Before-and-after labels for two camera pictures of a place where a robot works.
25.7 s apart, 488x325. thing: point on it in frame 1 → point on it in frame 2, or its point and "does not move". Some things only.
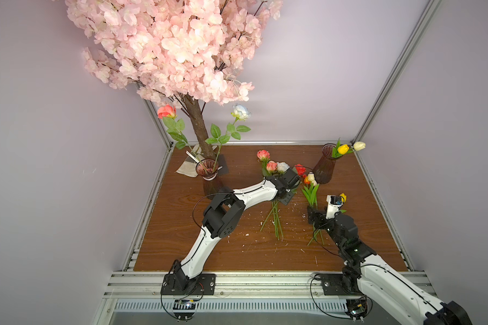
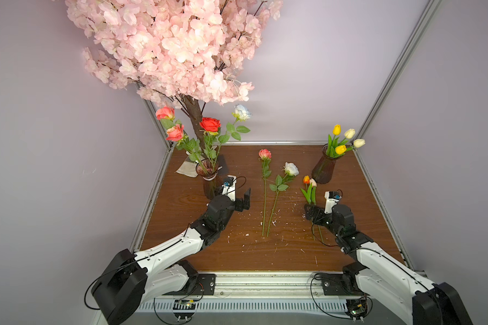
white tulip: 358,145 does not move
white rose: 240,112 does not move
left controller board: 184,309 does not move
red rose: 301,170 → 211,126
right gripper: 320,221 does not move
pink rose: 272,166 → 175,133
